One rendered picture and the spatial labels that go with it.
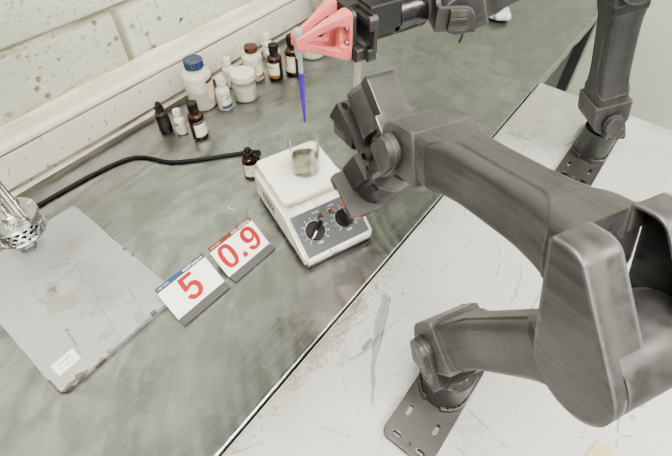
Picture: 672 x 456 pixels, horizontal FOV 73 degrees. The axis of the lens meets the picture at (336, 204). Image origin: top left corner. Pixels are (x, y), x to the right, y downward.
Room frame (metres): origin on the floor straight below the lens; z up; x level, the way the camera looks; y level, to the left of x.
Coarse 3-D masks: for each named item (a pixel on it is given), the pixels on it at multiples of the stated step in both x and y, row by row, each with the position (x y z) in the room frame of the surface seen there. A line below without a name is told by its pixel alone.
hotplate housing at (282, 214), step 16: (256, 176) 0.57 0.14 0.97; (272, 192) 0.53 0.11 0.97; (336, 192) 0.53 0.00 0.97; (272, 208) 0.52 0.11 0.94; (288, 208) 0.49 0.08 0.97; (304, 208) 0.49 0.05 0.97; (288, 224) 0.47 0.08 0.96; (368, 224) 0.49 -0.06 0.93; (352, 240) 0.46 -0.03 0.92; (304, 256) 0.43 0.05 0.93; (320, 256) 0.43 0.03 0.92
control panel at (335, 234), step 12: (324, 204) 0.51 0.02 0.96; (336, 204) 0.51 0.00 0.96; (300, 216) 0.48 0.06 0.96; (312, 216) 0.48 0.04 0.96; (324, 216) 0.49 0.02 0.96; (300, 228) 0.46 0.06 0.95; (336, 228) 0.47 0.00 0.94; (348, 228) 0.48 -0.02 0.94; (360, 228) 0.48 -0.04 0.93; (300, 240) 0.44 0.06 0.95; (312, 240) 0.45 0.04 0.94; (324, 240) 0.45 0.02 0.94; (336, 240) 0.45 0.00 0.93; (312, 252) 0.43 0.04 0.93
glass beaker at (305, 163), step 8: (304, 128) 0.59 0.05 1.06; (288, 136) 0.57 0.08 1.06; (296, 136) 0.59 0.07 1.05; (304, 136) 0.59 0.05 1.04; (312, 136) 0.58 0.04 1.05; (288, 144) 0.55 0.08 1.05; (296, 144) 0.58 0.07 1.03; (304, 144) 0.59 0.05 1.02; (312, 144) 0.55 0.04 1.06; (296, 152) 0.54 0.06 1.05; (304, 152) 0.54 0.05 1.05; (312, 152) 0.55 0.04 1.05; (296, 160) 0.54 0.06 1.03; (304, 160) 0.54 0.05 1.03; (312, 160) 0.55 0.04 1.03; (296, 168) 0.54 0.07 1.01; (304, 168) 0.54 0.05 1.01; (312, 168) 0.54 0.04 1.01; (296, 176) 0.55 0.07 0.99; (304, 176) 0.54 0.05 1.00; (312, 176) 0.54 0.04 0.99
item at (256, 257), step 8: (264, 248) 0.46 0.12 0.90; (272, 248) 0.46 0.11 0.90; (248, 256) 0.44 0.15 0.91; (256, 256) 0.44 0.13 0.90; (264, 256) 0.44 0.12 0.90; (240, 264) 0.42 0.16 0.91; (248, 264) 0.43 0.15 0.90; (256, 264) 0.43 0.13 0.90; (224, 272) 0.41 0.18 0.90; (232, 272) 0.41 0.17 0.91; (240, 272) 0.41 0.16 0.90; (232, 280) 0.40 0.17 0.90
